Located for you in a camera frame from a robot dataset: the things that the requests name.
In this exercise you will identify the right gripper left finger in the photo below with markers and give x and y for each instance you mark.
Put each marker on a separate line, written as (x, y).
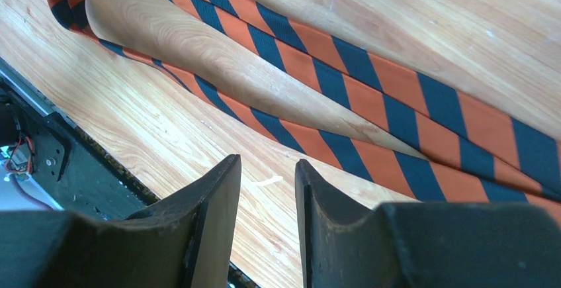
(183, 240)

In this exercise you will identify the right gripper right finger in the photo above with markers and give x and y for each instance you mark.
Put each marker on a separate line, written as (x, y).
(345, 244)

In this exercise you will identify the orange navy striped tie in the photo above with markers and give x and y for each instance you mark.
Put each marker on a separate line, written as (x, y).
(470, 151)

